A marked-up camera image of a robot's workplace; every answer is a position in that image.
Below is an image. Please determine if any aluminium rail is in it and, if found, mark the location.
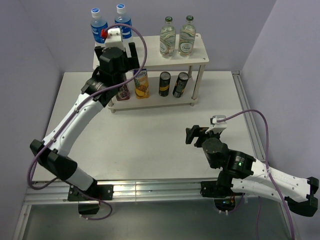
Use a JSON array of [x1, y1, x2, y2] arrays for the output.
[[231, 71, 266, 162], [24, 177, 253, 206]]

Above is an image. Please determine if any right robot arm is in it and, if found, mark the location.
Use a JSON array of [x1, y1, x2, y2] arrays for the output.
[[185, 125, 319, 217]]

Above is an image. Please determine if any pineapple juice carton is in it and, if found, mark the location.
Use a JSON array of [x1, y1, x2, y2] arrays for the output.
[[134, 69, 150, 99]]

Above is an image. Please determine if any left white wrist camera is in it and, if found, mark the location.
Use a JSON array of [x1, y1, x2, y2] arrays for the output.
[[101, 27, 125, 51]]

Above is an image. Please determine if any grape juice carton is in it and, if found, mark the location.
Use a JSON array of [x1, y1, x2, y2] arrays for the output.
[[116, 84, 130, 101]]

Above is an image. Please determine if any aluminium right side rail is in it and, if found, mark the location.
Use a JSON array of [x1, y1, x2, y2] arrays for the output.
[[231, 71, 266, 162]]

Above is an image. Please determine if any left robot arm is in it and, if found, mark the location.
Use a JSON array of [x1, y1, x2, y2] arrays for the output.
[[30, 42, 140, 200]]

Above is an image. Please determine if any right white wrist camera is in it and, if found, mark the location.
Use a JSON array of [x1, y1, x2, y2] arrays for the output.
[[205, 115, 227, 134]]

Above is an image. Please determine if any aluminium front rail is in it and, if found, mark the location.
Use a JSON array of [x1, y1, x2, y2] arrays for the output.
[[24, 177, 253, 206]]

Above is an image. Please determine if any Pocari water bottle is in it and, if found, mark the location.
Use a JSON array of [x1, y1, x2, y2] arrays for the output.
[[114, 3, 133, 48], [90, 8, 108, 45]]

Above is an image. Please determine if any black Schweppes can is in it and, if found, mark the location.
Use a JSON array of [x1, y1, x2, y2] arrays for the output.
[[172, 72, 189, 98], [158, 71, 171, 97]]

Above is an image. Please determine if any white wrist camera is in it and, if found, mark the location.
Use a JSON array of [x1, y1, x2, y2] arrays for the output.
[[205, 115, 227, 134], [101, 27, 125, 51]]

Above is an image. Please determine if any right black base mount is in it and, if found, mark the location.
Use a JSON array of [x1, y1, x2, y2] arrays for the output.
[[200, 180, 242, 212]]

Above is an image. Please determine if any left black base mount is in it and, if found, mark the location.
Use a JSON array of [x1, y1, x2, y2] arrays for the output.
[[67, 184, 114, 216]]

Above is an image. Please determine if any green-cap glass bottle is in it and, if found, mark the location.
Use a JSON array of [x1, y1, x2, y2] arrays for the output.
[[159, 16, 176, 58], [178, 15, 196, 57]]

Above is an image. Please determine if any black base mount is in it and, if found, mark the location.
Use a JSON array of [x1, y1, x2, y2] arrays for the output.
[[67, 184, 114, 216], [200, 180, 242, 212]]

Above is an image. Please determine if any white two-tier shelf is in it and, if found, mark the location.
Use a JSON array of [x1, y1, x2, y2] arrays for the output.
[[92, 33, 210, 115]]

